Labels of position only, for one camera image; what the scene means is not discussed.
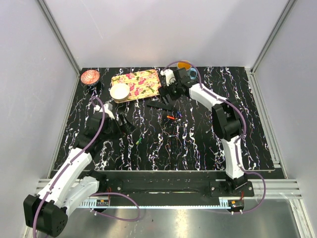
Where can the aluminium frame post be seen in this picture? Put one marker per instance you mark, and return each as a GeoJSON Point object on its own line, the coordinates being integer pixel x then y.
{"type": "Point", "coordinates": [58, 34]}
{"type": "Point", "coordinates": [278, 25]}

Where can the right aluminium frame post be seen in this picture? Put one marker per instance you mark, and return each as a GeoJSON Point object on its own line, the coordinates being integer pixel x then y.
{"type": "Point", "coordinates": [278, 25]}

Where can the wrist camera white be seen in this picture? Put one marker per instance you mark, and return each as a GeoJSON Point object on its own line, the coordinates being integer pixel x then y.
{"type": "Point", "coordinates": [107, 108]}
{"type": "Point", "coordinates": [169, 76]}

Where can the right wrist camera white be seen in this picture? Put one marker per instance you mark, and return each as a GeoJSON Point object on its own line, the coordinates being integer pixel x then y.
{"type": "Point", "coordinates": [169, 76]}

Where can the floral rectangular tray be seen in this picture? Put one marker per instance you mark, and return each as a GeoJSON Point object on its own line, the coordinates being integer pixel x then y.
{"type": "Point", "coordinates": [143, 84]}

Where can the cream white bowl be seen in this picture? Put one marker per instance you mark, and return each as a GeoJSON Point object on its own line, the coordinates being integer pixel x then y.
{"type": "Point", "coordinates": [120, 92]}

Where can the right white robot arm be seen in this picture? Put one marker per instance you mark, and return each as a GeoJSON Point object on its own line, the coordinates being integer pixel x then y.
{"type": "Point", "coordinates": [227, 123]}

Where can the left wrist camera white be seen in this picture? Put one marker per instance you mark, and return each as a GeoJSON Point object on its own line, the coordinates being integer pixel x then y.
{"type": "Point", "coordinates": [107, 108]}

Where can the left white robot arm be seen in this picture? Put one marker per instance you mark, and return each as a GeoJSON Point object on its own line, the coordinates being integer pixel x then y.
{"type": "Point", "coordinates": [48, 211]}

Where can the blue mug orange inside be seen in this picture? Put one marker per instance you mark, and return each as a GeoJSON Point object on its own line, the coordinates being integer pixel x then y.
{"type": "Point", "coordinates": [191, 71]}

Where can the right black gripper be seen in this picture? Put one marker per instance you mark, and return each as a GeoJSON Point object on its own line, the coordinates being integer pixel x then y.
{"type": "Point", "coordinates": [166, 89]}

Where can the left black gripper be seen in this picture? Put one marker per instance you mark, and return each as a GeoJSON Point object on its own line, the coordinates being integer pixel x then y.
{"type": "Point", "coordinates": [126, 125]}

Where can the red patterned bowl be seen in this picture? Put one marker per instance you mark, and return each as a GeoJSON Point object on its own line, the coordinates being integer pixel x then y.
{"type": "Point", "coordinates": [90, 77]}

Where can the black remote control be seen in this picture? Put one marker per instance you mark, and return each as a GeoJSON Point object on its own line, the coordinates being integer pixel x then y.
{"type": "Point", "coordinates": [162, 106]}

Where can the left aluminium frame post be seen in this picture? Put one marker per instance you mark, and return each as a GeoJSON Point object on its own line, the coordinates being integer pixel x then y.
{"type": "Point", "coordinates": [58, 34]}

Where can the aluminium frame rail front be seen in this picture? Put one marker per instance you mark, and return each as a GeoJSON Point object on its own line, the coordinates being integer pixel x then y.
{"type": "Point", "coordinates": [271, 189]}

